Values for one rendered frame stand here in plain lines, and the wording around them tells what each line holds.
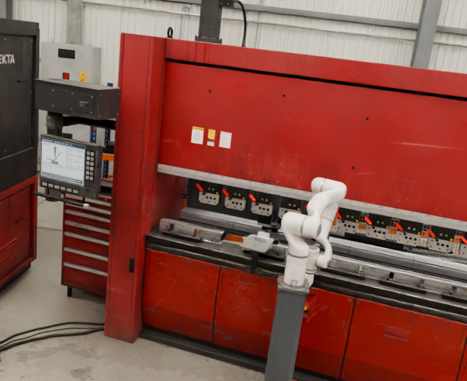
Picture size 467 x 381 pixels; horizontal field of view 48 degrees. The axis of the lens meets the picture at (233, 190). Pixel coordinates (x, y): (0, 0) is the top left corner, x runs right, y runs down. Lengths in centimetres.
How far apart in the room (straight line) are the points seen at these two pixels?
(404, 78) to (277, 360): 188
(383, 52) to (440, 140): 452
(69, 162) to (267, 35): 481
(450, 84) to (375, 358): 187
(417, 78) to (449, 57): 469
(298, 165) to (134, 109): 119
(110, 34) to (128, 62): 453
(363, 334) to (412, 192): 103
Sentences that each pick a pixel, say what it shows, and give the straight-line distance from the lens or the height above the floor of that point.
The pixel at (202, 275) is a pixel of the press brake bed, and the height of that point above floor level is 66.
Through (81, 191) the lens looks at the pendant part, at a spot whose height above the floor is 128.
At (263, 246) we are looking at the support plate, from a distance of 361.
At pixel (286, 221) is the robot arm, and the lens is 298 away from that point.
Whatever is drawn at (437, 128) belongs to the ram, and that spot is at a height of 196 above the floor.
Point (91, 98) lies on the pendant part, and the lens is 341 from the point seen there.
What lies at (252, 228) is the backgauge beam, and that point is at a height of 96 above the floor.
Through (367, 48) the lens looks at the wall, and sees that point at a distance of 786.
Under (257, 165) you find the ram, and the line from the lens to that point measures 364.
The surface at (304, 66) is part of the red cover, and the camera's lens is 349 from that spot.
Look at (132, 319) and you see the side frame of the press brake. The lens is 417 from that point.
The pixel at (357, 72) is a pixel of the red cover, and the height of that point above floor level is 223.
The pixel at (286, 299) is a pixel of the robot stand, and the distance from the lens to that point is 309.
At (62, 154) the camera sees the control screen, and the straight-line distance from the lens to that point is 358.
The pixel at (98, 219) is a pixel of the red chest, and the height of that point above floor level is 81.
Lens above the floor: 230
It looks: 15 degrees down
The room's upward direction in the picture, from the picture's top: 7 degrees clockwise
